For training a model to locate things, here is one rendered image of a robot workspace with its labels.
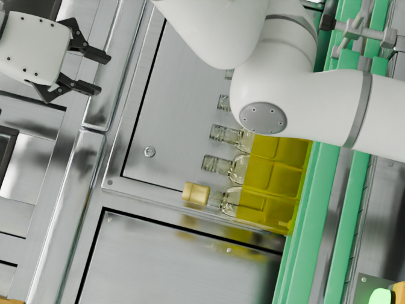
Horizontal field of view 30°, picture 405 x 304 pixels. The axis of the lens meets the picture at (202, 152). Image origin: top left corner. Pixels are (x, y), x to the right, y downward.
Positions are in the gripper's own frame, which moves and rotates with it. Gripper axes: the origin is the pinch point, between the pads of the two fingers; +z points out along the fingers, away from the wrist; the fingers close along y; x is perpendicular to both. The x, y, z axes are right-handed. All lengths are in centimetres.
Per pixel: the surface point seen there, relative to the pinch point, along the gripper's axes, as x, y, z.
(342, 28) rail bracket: 12.3, -17.9, 34.8
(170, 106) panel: -22.9, -6.6, 20.2
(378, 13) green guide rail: 4, -28, 46
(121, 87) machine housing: -27.3, -8.1, 10.6
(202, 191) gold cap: -6.0, 11.3, 24.8
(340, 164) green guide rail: 12.0, 4.0, 39.8
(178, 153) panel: -21.5, 2.2, 23.8
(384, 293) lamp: 22, 23, 45
